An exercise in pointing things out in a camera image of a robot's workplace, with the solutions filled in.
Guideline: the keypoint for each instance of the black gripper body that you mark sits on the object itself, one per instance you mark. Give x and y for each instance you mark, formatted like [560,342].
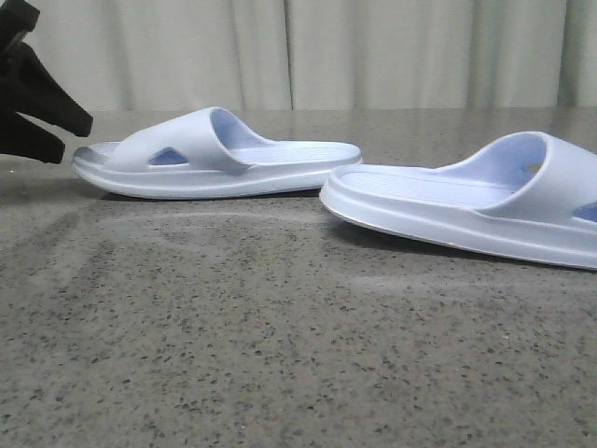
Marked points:
[11,28]

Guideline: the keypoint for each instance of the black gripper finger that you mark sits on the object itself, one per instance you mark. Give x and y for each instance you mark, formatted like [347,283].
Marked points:
[34,92]
[20,137]

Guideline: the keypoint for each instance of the light blue slipper toe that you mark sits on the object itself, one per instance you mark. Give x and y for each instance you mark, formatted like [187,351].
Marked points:
[207,154]
[529,196]

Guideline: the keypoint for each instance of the pale grey-green curtain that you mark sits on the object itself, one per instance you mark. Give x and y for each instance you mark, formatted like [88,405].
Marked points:
[319,55]

